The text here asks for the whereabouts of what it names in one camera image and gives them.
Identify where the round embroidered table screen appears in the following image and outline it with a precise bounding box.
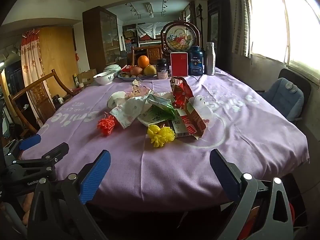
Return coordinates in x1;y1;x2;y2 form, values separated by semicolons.
160;21;202;55

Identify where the curved wooden armchair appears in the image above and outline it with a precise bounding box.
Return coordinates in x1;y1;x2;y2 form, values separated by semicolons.
9;69;75;135

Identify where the dark supplement jar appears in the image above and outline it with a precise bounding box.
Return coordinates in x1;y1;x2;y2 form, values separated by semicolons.
156;58;168;80

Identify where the fruit plate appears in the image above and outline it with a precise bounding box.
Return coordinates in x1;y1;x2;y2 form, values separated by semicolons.
117;72;158;81

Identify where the carved wooden chair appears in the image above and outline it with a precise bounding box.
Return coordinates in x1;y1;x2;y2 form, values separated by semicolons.
131;44;163;65

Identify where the red shredded plastic ball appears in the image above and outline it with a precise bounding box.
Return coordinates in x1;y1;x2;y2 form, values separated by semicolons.
97;114;119;137

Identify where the window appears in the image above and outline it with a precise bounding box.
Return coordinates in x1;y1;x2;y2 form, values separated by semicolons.
246;0;320;80

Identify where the red white carton box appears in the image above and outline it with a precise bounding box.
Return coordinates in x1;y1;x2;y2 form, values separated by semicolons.
167;99;208;139

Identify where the white lidded bowl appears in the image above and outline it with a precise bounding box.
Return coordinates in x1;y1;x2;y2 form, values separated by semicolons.
104;64;122;77

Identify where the checked window curtain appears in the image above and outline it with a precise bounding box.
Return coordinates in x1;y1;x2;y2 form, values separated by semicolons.
235;0;252;58

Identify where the white patterned bowl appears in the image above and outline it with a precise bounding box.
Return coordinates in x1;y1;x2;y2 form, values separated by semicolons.
93;70;117;86

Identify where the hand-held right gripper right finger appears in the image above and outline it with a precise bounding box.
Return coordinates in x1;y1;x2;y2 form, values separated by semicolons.
209;149;293;240

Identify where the wooden glass cabinet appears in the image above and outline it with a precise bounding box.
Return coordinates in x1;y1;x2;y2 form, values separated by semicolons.
82;6;122;72

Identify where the clear plastic cup with lid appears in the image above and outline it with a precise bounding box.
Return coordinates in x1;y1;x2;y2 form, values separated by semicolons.
189;95;215;128

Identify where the floral curtain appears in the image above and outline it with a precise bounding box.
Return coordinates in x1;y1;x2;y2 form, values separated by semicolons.
20;29;57;120

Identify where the silver metal bottle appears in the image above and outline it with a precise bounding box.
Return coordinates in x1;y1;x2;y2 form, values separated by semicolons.
204;42;217;76

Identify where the red snack bag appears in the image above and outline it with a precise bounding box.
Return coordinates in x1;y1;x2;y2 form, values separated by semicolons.
170;76;194;109

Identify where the fluorescent ceiling light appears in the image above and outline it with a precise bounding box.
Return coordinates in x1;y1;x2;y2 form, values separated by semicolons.
144;2;154;18

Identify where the blue supplement bottle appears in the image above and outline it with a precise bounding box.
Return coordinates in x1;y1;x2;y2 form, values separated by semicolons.
188;45;204;76

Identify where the dark tall cabinet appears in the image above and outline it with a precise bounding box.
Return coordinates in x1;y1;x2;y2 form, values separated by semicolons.
207;0;232;69

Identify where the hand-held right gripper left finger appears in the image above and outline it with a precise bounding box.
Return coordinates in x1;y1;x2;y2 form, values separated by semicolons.
27;149;111;240

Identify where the green foil snack packet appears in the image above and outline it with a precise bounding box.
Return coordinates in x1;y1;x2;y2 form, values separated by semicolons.
146;94;177;119

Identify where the purple printed tablecloth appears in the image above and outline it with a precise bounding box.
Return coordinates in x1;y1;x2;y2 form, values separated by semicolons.
21;66;309;205

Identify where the cardboard box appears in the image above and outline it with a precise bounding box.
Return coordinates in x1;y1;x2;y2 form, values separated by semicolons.
77;69;98;85

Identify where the yellow fruit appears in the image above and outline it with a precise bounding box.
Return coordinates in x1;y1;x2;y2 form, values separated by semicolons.
143;65;157;76

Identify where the yellow shredded plastic ball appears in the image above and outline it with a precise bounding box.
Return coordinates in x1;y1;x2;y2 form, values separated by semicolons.
147;124;175;148

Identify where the white paper cup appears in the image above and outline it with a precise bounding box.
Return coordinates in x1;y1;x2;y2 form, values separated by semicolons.
107;91;128;109

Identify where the white hanging cloth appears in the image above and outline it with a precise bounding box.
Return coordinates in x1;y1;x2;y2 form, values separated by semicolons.
136;22;173;39

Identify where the white green printed packet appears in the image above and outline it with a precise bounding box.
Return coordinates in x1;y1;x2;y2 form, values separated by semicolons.
137;107;175;128

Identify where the wooden door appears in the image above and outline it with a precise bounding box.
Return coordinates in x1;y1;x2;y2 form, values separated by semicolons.
39;26;80;90

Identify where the blue cushioned office chair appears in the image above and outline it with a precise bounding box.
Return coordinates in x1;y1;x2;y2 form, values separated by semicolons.
260;68;312;124

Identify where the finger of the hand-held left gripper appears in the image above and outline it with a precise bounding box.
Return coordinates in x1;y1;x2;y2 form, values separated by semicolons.
4;134;42;162
11;142;70;169

